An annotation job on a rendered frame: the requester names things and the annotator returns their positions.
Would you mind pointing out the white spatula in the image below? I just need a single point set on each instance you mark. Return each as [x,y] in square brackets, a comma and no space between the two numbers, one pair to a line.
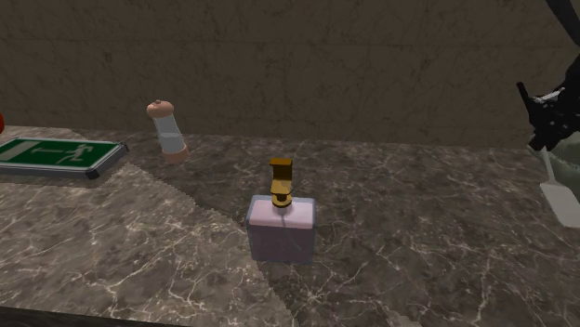
[562,199]

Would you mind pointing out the pale green glass container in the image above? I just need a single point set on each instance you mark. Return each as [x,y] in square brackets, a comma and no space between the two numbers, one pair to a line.
[570,158]

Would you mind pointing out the red round object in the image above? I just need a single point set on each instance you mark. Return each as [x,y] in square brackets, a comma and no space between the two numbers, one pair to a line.
[1,123]

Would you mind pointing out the clear grinder with pink caps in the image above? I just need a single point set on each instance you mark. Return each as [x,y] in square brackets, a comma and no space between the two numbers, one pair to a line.
[170,133]

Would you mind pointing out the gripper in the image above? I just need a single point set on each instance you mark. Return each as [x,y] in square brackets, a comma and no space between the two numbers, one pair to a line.
[570,97]

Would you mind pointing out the purple soap dispenser, gold pump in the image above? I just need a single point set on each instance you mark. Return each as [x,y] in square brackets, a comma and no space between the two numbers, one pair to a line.
[281,231]

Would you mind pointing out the green exit sign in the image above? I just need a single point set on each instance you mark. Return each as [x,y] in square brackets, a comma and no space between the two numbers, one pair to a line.
[59,155]

